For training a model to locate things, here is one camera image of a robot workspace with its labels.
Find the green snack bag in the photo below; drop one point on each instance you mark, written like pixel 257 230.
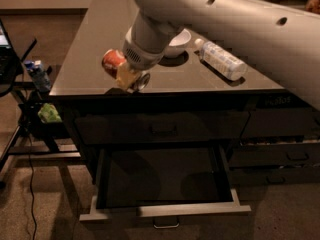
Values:
pixel 49 114

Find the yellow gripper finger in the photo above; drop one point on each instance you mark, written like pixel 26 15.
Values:
pixel 126 76

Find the orange coke can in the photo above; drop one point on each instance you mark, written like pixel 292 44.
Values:
pixel 110 62

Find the blue water bottle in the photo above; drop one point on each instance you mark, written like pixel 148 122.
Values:
pixel 38 75

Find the black side stand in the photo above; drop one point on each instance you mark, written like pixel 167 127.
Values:
pixel 29 101

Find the dark cabinet with drawers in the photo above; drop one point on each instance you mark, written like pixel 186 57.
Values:
pixel 186 101

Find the jar of snacks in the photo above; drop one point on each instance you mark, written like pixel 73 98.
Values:
pixel 313 6

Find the black laptop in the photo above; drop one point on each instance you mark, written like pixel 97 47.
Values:
pixel 8 56

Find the white ceramic bowl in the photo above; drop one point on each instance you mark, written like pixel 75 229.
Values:
pixel 178 44

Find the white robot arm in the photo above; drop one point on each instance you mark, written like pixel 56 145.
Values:
pixel 280 42

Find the clear plastic water bottle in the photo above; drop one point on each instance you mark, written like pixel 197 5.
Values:
pixel 222 61

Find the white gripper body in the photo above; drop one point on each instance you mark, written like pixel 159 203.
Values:
pixel 139 59

